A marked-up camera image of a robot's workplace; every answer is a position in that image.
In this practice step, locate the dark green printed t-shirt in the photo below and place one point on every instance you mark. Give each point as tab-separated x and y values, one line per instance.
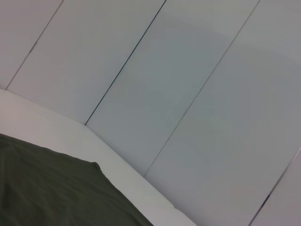
47	193

